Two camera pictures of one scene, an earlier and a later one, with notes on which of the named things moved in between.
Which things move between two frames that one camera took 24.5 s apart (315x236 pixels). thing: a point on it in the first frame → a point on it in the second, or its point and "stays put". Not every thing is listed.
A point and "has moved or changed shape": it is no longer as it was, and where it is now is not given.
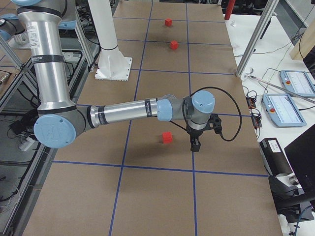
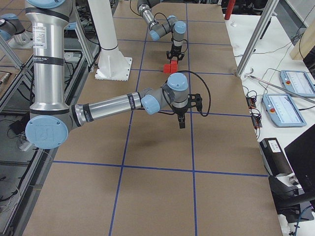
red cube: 167,137 → 167,68
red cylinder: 230,6 stays put
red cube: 173,45 has moved or changed shape
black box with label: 275,160 stays put
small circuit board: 251,103 stays put
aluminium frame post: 269,8 stays put
